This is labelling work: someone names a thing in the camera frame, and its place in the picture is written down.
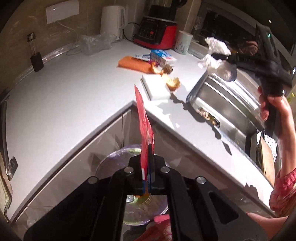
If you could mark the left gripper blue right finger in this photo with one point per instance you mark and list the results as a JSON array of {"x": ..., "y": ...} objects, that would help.
[{"x": 150, "y": 168}]

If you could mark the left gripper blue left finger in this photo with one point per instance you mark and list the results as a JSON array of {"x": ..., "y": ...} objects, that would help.
[{"x": 144, "y": 176}]

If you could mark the red snack wrapper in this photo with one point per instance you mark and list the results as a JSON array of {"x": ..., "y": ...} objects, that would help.
[{"x": 146, "y": 132}]

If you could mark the white foam block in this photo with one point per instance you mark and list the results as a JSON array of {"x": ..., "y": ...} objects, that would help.
[{"x": 155, "y": 87}]

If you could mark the torn bread chunk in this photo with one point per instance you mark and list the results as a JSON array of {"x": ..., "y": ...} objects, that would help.
[{"x": 173, "y": 83}]

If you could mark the brown taro root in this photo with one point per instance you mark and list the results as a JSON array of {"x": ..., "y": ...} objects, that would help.
[{"x": 167, "y": 69}]

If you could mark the blue white milk carton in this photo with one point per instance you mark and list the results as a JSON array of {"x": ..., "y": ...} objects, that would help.
[{"x": 162, "y": 57}]

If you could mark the orange foam fruit net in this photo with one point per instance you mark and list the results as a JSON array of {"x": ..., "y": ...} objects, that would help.
[{"x": 131, "y": 63}]

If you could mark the blue white wrapper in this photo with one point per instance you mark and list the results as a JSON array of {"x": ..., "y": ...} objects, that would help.
[{"x": 143, "y": 57}]

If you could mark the clear plastic bag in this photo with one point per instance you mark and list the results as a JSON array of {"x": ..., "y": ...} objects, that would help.
[{"x": 89, "y": 45}]

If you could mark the person's right forearm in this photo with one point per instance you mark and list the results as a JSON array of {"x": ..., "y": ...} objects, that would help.
[{"x": 282, "y": 199}]

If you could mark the trash bin with purple bag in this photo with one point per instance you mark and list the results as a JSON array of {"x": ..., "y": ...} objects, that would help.
[{"x": 141, "y": 208}]

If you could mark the grey kitchen cabinet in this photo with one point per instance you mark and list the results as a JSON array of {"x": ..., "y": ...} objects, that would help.
[{"x": 111, "y": 151}]

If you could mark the person's right hand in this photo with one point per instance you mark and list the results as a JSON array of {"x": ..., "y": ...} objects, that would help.
[{"x": 277, "y": 114}]

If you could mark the stainless steel sink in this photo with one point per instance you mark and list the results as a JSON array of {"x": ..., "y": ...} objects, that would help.
[{"x": 235, "y": 105}]

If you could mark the wooden cutting board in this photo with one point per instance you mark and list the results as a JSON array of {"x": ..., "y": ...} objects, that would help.
[{"x": 267, "y": 161}]

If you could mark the wine glass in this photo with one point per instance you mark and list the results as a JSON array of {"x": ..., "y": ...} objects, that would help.
[{"x": 198, "y": 25}]

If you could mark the white ceramic cup with flowers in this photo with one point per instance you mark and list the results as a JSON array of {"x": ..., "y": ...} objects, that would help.
[{"x": 183, "y": 42}]

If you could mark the red black blender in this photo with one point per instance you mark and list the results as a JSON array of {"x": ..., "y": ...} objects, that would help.
[{"x": 158, "y": 28}]

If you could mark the white electric kettle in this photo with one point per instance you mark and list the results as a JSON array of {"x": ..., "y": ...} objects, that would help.
[{"x": 114, "y": 20}]

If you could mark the glass sauce bottle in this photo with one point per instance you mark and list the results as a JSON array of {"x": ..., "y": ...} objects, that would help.
[{"x": 36, "y": 58}]

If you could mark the white wall socket cover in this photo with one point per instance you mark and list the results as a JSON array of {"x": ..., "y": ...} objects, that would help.
[{"x": 62, "y": 11}]

